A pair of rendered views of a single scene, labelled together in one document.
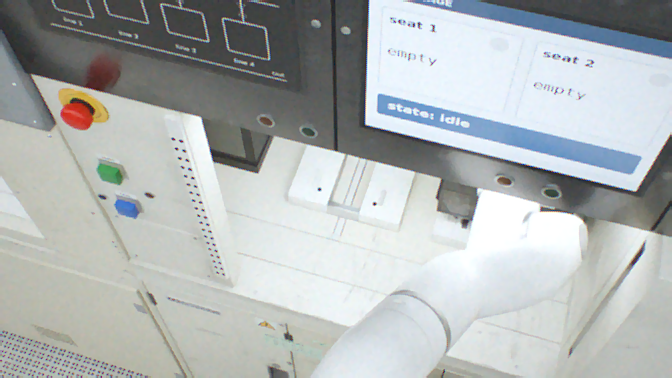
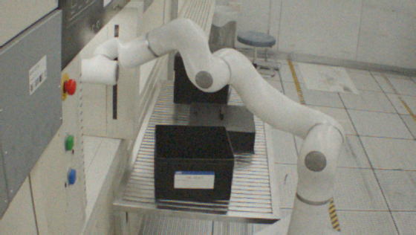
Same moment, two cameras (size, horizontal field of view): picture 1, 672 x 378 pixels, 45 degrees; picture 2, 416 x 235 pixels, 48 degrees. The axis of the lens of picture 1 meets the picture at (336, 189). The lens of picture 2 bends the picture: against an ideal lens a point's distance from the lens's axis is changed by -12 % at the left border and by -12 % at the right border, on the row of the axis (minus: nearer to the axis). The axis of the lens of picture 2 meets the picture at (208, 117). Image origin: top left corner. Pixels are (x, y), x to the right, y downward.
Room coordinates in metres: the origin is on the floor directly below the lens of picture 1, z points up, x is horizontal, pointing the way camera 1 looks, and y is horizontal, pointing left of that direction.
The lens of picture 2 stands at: (0.62, 1.49, 1.79)
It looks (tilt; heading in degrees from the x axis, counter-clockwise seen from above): 24 degrees down; 252
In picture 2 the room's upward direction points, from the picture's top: 4 degrees clockwise
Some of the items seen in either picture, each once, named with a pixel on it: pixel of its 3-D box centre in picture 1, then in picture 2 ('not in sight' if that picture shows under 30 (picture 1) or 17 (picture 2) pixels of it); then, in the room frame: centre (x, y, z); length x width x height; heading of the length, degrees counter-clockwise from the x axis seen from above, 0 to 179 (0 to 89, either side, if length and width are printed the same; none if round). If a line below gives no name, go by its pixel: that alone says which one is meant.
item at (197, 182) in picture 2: not in sight; (191, 161); (0.14, -0.17, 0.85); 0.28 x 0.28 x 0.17; 80
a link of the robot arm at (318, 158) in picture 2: not in sight; (318, 166); (-0.11, 0.31, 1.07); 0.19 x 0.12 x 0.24; 51
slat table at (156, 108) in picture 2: not in sight; (200, 203); (-0.03, -0.58, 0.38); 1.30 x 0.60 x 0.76; 71
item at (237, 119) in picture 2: not in sight; (221, 123); (-0.08, -0.53, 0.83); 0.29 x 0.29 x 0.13; 74
